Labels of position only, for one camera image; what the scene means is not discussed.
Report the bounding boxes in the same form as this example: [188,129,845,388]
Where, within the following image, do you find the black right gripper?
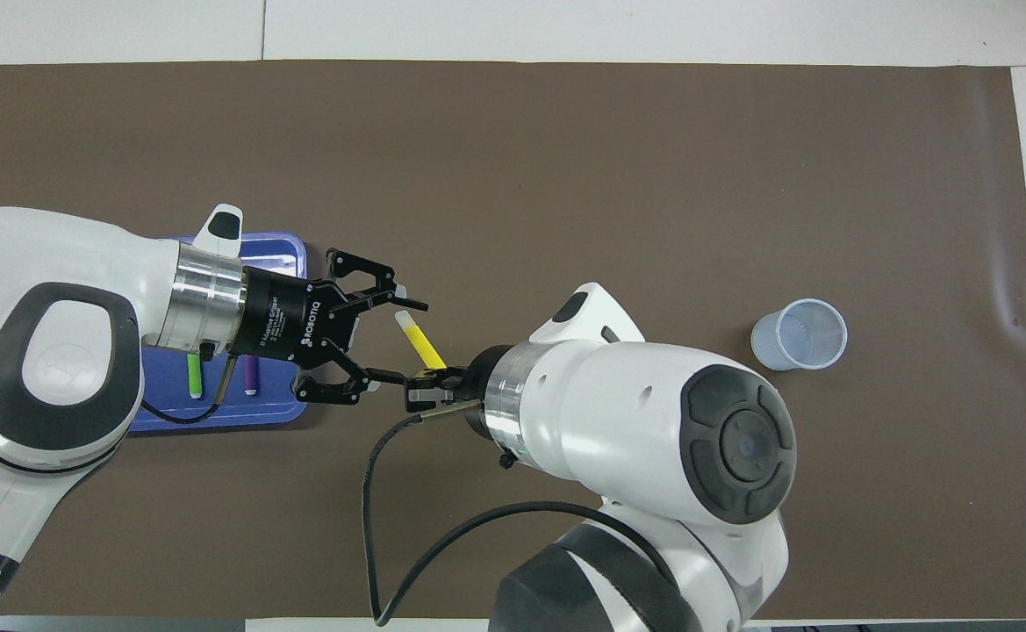
[404,344,502,437]

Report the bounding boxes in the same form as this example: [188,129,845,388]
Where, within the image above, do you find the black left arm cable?
[140,355,238,426]

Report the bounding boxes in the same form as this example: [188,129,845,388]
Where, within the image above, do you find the translucent plastic cup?
[750,298,849,372]

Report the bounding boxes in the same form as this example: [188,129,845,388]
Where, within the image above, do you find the yellow marker pen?
[394,309,448,372]

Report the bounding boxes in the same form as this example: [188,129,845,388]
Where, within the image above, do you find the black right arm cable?
[362,399,680,627]

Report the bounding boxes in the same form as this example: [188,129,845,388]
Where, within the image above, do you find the blue plastic tray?
[131,231,310,433]

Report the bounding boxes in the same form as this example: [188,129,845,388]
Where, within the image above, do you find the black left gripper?
[230,248,431,406]

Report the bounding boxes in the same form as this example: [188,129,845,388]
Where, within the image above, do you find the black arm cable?
[140,355,238,426]
[362,399,680,627]

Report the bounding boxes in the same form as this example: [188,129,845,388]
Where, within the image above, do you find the brown table mat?
[0,60,1026,620]

